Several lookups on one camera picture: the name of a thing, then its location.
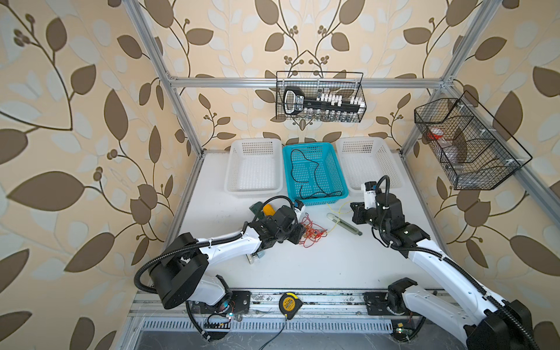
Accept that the aluminium frame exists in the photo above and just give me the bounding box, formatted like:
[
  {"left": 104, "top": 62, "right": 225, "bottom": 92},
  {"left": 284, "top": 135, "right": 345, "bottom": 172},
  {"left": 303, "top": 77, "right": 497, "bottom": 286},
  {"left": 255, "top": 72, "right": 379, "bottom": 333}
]
[{"left": 125, "top": 1, "right": 559, "bottom": 349}]

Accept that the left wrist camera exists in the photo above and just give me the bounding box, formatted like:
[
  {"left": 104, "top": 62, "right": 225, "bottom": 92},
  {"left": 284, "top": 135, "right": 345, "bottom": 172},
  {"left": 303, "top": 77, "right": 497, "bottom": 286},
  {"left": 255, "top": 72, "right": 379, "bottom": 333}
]
[{"left": 294, "top": 200, "right": 306, "bottom": 222}]

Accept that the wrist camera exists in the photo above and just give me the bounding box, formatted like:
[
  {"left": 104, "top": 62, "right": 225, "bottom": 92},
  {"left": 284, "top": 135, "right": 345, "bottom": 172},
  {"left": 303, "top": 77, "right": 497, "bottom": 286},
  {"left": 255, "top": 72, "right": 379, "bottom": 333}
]
[
  {"left": 362, "top": 181, "right": 377, "bottom": 209},
  {"left": 294, "top": 200, "right": 306, "bottom": 222}
]

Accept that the left white plastic basket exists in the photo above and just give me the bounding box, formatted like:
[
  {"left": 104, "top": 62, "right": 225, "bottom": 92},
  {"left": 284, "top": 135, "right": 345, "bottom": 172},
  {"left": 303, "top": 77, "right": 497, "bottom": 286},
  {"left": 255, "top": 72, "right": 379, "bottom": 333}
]
[{"left": 224, "top": 139, "right": 284, "bottom": 197}]

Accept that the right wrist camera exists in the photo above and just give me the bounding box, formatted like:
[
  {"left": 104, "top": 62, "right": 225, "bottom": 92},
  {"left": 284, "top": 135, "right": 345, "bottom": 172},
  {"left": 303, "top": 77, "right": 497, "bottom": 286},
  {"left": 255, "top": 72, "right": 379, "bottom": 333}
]
[{"left": 362, "top": 181, "right": 377, "bottom": 209}]

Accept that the right black wire basket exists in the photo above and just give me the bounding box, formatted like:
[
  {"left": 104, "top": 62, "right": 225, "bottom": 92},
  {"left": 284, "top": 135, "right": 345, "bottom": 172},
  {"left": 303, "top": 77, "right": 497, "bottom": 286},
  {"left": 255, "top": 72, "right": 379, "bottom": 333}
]
[{"left": 414, "top": 90, "right": 533, "bottom": 190}]

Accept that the yellow tape measure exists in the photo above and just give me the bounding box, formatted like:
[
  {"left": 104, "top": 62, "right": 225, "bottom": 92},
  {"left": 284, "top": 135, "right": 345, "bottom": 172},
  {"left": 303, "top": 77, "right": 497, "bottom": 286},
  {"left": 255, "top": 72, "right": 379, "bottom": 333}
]
[{"left": 279, "top": 293, "right": 303, "bottom": 320}]

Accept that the grey blue stapler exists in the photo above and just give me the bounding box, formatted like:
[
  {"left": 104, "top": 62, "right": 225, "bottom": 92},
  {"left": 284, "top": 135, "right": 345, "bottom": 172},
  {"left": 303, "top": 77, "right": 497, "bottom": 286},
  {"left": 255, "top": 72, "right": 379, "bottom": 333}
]
[{"left": 246, "top": 251, "right": 265, "bottom": 265}]

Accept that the red cable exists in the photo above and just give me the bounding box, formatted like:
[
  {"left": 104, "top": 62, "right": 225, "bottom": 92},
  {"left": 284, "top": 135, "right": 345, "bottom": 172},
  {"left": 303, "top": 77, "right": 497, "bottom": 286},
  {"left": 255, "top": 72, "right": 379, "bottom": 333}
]
[{"left": 298, "top": 213, "right": 329, "bottom": 249}]

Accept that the teal plastic basket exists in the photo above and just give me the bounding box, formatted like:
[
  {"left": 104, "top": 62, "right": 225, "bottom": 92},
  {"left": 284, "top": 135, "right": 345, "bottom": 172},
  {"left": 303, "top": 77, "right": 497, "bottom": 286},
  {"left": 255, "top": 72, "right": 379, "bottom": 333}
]
[{"left": 282, "top": 142, "right": 349, "bottom": 206}]

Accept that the yellow cable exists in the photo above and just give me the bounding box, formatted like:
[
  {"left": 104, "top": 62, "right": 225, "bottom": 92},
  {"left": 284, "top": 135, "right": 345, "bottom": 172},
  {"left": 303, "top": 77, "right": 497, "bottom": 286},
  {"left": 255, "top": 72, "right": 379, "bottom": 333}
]
[{"left": 325, "top": 200, "right": 355, "bottom": 237}]

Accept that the red item in basket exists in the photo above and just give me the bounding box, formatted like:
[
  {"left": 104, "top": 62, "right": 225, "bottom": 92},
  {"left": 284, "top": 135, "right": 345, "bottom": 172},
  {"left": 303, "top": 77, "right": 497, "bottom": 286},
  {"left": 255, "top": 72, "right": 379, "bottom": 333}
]
[{"left": 427, "top": 127, "right": 445, "bottom": 141}]

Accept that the green utility knife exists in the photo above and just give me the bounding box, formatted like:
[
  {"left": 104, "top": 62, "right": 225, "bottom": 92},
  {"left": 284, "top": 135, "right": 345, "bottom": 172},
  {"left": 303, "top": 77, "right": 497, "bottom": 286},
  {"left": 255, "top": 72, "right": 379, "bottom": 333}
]
[{"left": 327, "top": 213, "right": 363, "bottom": 236}]

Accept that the right white plastic basket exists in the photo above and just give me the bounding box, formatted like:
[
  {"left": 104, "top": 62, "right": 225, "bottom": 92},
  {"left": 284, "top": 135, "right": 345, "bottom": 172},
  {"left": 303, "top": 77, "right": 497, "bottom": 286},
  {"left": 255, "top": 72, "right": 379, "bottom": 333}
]
[{"left": 335, "top": 137, "right": 405, "bottom": 196}]

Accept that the black wire basket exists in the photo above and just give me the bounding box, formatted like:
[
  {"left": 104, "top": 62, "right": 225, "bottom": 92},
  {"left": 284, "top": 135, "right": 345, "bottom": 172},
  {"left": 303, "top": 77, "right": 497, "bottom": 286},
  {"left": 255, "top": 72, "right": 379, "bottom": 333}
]
[
  {"left": 276, "top": 70, "right": 367, "bottom": 123},
  {"left": 414, "top": 90, "right": 533, "bottom": 190}
]

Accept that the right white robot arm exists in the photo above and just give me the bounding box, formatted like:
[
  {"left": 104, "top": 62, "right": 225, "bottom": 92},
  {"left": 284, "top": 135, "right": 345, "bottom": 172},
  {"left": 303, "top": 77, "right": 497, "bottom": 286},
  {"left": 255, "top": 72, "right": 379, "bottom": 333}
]
[{"left": 350, "top": 191, "right": 539, "bottom": 349}]

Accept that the green pipe wrench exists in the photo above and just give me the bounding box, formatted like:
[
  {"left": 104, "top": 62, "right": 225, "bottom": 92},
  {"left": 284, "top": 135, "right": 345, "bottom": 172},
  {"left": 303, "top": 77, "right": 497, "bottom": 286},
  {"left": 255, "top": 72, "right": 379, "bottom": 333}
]
[{"left": 249, "top": 201, "right": 263, "bottom": 216}]

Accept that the white plastic basket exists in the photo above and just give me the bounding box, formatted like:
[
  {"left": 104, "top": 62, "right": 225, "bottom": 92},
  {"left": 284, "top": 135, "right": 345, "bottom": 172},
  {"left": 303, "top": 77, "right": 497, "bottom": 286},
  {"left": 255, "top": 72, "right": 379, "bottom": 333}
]
[
  {"left": 335, "top": 137, "right": 405, "bottom": 196},
  {"left": 224, "top": 139, "right": 284, "bottom": 197}
]

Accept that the back black wire basket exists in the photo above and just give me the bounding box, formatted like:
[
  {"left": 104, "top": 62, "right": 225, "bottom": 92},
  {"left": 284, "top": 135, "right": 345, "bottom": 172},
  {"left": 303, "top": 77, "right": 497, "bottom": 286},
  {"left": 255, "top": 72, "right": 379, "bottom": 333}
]
[{"left": 276, "top": 70, "right": 367, "bottom": 123}]

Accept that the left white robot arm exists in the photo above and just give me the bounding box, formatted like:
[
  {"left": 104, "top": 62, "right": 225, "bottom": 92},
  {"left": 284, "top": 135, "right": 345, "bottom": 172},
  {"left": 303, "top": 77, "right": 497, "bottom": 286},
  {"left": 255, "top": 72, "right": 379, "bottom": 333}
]
[{"left": 134, "top": 200, "right": 306, "bottom": 311}]

